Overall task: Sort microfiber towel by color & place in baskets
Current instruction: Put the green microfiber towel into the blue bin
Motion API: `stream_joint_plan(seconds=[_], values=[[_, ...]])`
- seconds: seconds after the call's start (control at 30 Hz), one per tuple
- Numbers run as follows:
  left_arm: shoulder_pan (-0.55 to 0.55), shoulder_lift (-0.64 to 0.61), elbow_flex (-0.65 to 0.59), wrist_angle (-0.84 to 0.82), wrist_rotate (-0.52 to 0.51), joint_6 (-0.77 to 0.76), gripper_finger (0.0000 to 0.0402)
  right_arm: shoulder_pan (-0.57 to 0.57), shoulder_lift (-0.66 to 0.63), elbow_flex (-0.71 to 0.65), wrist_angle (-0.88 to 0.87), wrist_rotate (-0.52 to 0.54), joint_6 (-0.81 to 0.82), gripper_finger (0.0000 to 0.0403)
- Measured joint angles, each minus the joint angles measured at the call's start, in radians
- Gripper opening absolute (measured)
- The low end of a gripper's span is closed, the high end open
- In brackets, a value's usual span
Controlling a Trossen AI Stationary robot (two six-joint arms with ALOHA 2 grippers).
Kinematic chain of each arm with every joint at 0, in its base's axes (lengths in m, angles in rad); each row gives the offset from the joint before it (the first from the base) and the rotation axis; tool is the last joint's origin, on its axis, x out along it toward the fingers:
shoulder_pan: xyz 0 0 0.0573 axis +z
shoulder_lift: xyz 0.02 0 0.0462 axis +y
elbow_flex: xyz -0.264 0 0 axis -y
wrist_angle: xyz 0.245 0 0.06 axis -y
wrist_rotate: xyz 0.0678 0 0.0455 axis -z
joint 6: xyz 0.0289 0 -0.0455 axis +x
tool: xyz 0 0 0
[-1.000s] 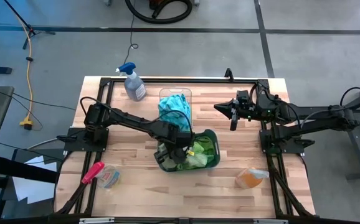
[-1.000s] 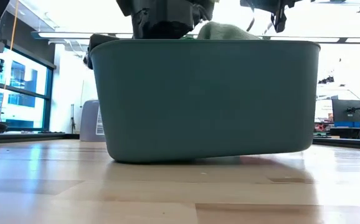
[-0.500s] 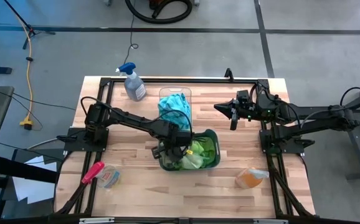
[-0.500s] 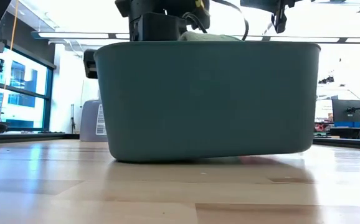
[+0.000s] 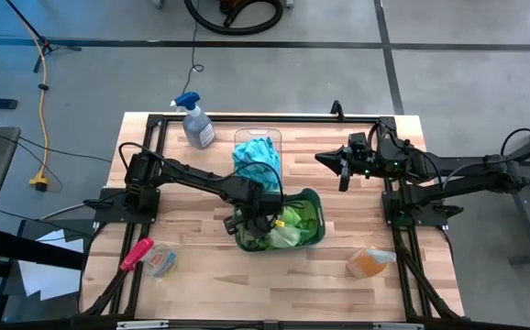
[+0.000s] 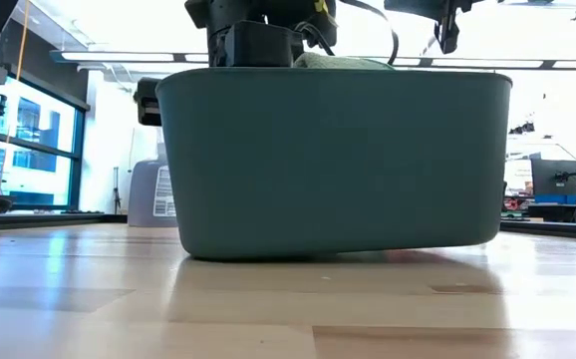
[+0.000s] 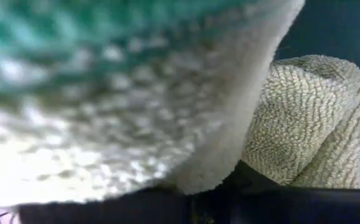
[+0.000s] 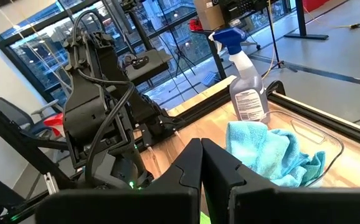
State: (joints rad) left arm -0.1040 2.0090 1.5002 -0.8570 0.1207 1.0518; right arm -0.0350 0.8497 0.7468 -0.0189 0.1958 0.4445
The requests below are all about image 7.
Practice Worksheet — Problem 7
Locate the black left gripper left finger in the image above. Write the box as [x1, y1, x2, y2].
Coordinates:
[17, 187, 194, 224]

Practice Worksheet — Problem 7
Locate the green microfiber towel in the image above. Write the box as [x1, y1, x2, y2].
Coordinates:
[241, 54, 360, 190]
[0, 0, 306, 208]

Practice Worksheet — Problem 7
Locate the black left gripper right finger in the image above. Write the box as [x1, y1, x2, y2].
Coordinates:
[192, 160, 360, 224]

